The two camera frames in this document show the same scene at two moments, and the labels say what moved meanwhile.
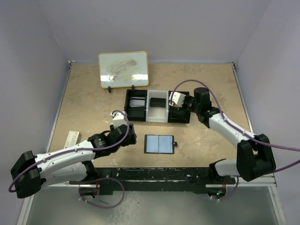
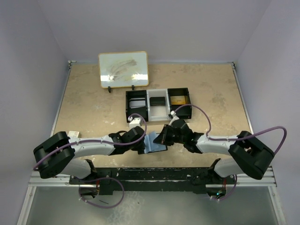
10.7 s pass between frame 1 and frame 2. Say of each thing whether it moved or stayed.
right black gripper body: moved
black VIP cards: stayed
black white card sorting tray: stayed
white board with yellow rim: stayed
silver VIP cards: stayed
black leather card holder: moved
